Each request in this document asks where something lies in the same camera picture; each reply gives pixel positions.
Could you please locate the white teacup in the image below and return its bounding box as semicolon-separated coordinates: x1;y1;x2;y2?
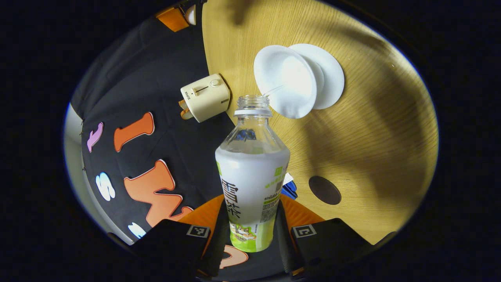
254;45;318;119

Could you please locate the folded blue towel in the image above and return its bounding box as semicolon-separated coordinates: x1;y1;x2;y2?
281;172;298;200

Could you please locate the dark round coaster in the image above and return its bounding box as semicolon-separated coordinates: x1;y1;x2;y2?
308;175;342;205

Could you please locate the black backdrop cloth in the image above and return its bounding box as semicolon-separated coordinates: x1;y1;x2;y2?
65;0;286;280

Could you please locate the clear water bottle green label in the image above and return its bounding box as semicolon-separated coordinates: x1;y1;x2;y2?
215;94;291;253

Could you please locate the white saucer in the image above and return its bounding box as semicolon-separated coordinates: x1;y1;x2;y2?
288;43;345;110

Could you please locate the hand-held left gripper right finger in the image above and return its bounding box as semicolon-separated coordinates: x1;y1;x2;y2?
274;194;372;277

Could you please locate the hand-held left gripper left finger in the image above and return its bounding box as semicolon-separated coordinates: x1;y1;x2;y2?
131;195;231;278

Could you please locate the cream toaster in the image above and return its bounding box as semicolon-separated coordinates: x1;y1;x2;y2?
180;74;231;123

